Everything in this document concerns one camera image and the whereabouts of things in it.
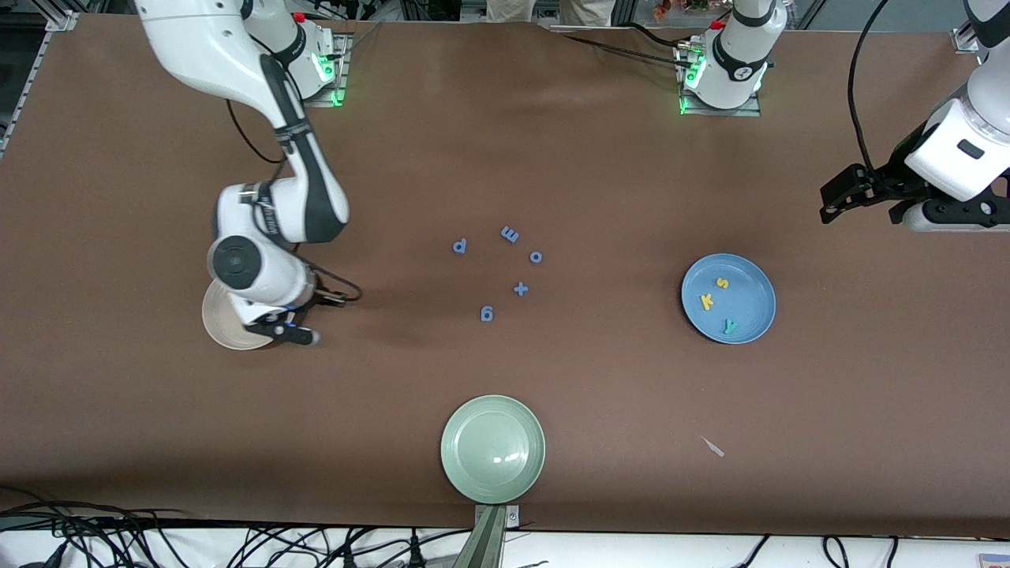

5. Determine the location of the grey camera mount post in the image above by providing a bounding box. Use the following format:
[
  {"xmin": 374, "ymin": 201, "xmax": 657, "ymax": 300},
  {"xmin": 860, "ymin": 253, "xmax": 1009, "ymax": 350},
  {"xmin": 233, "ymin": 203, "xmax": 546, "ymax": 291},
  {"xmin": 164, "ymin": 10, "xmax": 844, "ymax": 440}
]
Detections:
[{"xmin": 472, "ymin": 505, "xmax": 522, "ymax": 568}]

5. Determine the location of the black cable tangle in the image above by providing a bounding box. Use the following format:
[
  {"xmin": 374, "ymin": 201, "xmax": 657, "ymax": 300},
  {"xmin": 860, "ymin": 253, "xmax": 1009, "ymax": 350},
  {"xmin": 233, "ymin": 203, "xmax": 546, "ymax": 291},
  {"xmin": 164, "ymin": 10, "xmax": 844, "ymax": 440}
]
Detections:
[{"xmin": 0, "ymin": 501, "xmax": 443, "ymax": 568}]

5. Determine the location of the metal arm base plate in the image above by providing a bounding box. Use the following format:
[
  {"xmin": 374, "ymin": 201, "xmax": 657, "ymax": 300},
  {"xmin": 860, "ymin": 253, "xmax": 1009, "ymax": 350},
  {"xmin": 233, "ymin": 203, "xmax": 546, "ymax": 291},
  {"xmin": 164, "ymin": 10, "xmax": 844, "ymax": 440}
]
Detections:
[
  {"xmin": 302, "ymin": 32, "xmax": 352, "ymax": 107},
  {"xmin": 679, "ymin": 35, "xmax": 764, "ymax": 118}
]

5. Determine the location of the blue round plate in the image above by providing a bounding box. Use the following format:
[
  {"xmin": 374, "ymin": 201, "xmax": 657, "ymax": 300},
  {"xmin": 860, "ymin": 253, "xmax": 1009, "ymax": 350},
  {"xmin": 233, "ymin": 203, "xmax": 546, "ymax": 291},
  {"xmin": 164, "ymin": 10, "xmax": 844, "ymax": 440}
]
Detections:
[{"xmin": 681, "ymin": 252, "xmax": 778, "ymax": 346}]

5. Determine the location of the beige round plate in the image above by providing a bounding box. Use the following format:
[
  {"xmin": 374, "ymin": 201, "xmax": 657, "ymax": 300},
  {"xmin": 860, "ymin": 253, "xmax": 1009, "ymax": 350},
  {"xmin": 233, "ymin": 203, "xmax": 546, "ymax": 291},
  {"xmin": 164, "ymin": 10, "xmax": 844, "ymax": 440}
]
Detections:
[{"xmin": 201, "ymin": 280, "xmax": 273, "ymax": 352}]

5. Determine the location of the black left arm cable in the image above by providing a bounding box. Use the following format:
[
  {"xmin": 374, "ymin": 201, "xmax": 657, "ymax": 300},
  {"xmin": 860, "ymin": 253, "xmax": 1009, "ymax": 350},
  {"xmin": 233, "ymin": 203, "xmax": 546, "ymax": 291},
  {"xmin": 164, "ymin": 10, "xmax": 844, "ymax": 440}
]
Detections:
[{"xmin": 848, "ymin": 0, "xmax": 896, "ymax": 170}]

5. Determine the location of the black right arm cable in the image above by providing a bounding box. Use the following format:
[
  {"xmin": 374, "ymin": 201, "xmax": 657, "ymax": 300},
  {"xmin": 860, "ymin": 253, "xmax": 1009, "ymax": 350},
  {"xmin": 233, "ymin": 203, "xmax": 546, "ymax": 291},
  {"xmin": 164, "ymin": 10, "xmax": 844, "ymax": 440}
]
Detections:
[{"xmin": 225, "ymin": 95, "xmax": 364, "ymax": 308}]

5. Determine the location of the black base supply cable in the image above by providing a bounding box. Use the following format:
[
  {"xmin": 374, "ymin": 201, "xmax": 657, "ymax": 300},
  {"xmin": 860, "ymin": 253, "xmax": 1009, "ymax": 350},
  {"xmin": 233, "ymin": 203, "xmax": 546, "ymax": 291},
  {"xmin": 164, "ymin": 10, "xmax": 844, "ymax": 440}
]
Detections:
[{"xmin": 552, "ymin": 24, "xmax": 687, "ymax": 68}]

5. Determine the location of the brown table cover sheet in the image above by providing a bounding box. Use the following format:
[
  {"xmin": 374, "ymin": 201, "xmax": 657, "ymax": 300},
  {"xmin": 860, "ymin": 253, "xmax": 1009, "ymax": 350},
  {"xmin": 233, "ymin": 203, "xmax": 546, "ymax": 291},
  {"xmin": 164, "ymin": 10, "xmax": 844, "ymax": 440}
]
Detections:
[{"xmin": 0, "ymin": 20, "xmax": 1010, "ymax": 541}]

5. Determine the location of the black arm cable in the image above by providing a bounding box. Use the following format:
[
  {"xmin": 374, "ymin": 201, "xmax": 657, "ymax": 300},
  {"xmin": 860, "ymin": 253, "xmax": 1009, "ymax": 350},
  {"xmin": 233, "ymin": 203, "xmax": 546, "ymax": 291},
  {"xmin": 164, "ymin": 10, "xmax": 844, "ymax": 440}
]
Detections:
[
  {"xmin": 848, "ymin": 0, "xmax": 896, "ymax": 170},
  {"xmin": 225, "ymin": 95, "xmax": 364, "ymax": 308}
]

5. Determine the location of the pale green round plate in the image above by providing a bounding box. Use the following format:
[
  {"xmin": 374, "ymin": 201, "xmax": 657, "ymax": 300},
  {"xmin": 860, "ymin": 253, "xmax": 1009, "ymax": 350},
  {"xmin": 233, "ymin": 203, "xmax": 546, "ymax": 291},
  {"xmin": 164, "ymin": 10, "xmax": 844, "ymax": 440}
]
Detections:
[{"xmin": 440, "ymin": 394, "xmax": 547, "ymax": 506}]

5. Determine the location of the orange background clutter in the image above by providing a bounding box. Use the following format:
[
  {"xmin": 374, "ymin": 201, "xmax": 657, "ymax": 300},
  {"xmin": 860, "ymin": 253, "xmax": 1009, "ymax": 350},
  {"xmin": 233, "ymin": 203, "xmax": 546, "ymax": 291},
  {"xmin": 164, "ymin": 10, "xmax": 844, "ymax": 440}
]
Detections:
[{"xmin": 651, "ymin": 0, "xmax": 715, "ymax": 21}]

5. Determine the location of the aluminium frame rail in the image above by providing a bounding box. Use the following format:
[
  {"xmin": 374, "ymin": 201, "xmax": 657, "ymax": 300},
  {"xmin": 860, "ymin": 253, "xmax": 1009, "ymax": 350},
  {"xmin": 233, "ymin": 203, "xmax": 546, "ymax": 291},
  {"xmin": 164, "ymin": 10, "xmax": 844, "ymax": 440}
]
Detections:
[
  {"xmin": 951, "ymin": 16, "xmax": 987, "ymax": 54},
  {"xmin": 0, "ymin": 0, "xmax": 80, "ymax": 159}
]

